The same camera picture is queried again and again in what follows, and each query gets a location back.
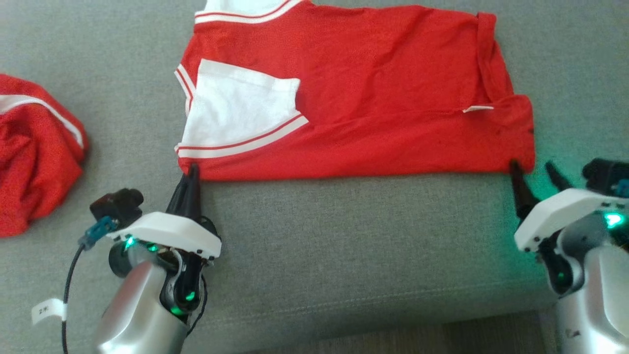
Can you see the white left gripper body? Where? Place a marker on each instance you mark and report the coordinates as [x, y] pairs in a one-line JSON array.
[[167, 230]]

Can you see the grey fabric sofa seat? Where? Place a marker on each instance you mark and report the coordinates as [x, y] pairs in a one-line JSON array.
[[344, 246]]

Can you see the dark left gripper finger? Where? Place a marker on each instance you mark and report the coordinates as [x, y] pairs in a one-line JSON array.
[[182, 201], [195, 196]]

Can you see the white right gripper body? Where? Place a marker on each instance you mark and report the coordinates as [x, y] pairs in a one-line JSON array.
[[565, 211]]

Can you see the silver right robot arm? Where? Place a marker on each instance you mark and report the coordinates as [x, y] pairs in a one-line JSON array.
[[599, 295]]

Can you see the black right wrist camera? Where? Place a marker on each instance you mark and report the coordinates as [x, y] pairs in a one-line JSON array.
[[604, 174]]

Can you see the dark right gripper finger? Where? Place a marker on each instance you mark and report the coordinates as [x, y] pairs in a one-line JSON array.
[[559, 181], [522, 194]]

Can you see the red garment white stripe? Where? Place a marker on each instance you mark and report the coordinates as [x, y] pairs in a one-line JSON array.
[[34, 172]]

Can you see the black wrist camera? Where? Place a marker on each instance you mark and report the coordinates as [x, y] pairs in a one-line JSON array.
[[604, 174], [118, 206]]

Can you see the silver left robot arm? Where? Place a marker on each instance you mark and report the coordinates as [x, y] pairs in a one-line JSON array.
[[137, 305]]

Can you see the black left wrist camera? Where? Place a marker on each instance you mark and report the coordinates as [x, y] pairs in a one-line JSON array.
[[118, 206]]

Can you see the red t-shirt white sleeves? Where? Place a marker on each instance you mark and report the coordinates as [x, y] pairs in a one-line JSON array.
[[393, 98]]

